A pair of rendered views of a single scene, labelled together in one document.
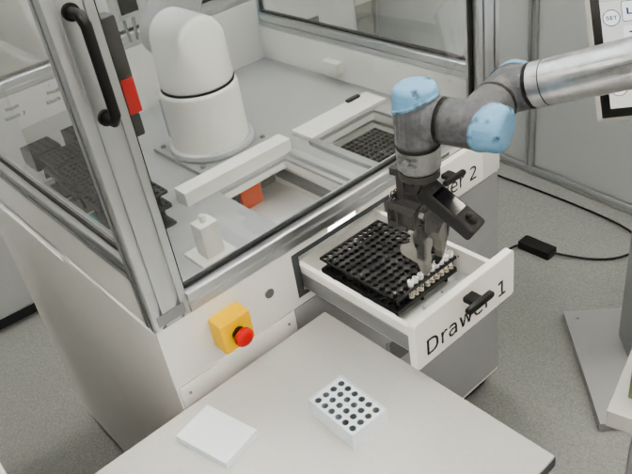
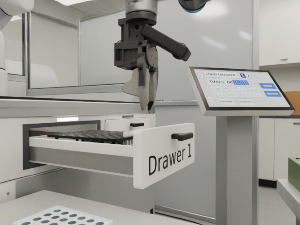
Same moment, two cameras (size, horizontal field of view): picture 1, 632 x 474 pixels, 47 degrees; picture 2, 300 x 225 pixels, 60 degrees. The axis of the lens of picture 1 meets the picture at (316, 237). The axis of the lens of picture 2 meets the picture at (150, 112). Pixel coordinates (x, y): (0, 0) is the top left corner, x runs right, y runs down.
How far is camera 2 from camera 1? 0.99 m
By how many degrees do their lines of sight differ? 41
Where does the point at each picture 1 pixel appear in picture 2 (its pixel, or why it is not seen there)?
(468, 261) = not seen: hidden behind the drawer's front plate
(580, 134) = (171, 182)
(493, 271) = (185, 129)
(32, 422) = not seen: outside the picture
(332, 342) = (48, 202)
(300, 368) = (10, 218)
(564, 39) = not seen: hidden behind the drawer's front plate
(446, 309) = (162, 135)
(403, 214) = (128, 52)
